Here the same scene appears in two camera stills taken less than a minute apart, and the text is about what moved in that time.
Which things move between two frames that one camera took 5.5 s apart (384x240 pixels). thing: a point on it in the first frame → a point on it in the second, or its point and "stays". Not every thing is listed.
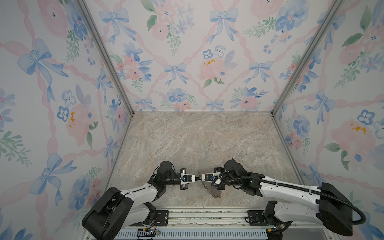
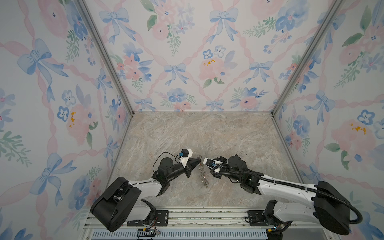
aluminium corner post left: x=107 y=56 stays
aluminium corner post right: x=308 y=56 stays
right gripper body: x=224 y=178 → x=225 y=168
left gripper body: x=183 y=188 → x=187 y=169
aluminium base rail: x=213 y=225 stays
